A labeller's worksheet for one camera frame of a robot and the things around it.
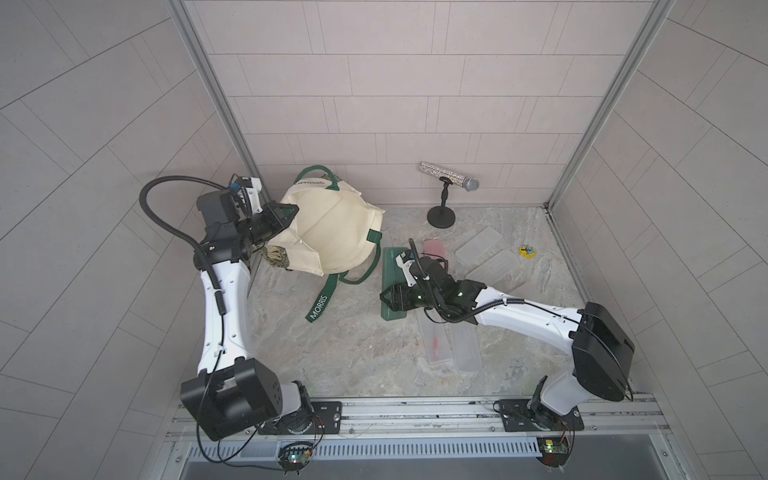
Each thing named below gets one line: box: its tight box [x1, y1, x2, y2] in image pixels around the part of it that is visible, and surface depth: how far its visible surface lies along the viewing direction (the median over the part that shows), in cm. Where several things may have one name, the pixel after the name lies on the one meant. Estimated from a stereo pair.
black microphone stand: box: [427, 176, 456, 229], surface depth 116 cm
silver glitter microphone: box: [419, 161, 480, 192], surface depth 98 cm
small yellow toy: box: [519, 244, 537, 258], surface depth 104 cm
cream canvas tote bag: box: [262, 165, 385, 323], surface depth 88 cm
